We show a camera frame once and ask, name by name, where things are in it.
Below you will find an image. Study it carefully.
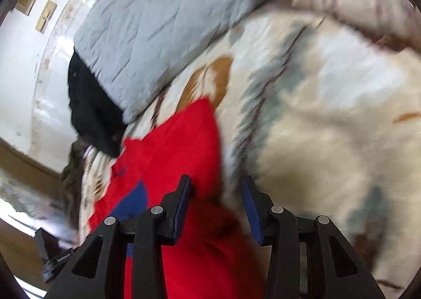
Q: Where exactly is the black cloth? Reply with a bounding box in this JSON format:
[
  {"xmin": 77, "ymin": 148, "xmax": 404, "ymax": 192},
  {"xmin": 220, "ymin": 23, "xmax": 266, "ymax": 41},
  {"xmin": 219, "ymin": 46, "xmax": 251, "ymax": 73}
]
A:
[{"xmin": 68, "ymin": 53, "xmax": 126, "ymax": 158}]

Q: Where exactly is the leaf-patterned cream fleece blanket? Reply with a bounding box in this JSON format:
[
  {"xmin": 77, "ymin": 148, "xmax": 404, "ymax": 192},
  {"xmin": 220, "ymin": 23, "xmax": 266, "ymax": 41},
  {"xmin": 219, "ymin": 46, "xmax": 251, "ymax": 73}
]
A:
[{"xmin": 78, "ymin": 5, "xmax": 421, "ymax": 299}]

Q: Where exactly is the dark brown knitted cloth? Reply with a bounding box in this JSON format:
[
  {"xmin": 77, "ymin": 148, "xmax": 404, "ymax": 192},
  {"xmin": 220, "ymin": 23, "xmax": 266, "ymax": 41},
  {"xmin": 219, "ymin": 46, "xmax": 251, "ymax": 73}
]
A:
[{"xmin": 60, "ymin": 136, "xmax": 89, "ymax": 231}]

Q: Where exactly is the grey quilted pillow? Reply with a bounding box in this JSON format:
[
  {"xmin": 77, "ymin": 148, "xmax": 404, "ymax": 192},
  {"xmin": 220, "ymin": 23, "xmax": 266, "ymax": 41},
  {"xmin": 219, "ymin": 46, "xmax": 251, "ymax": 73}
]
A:
[{"xmin": 73, "ymin": 0, "xmax": 264, "ymax": 123}]

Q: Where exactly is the red and blue garment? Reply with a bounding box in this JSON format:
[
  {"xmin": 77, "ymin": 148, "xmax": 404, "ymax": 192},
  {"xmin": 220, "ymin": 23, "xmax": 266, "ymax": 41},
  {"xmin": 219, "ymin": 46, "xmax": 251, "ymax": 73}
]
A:
[{"xmin": 88, "ymin": 99, "xmax": 265, "ymax": 298}]

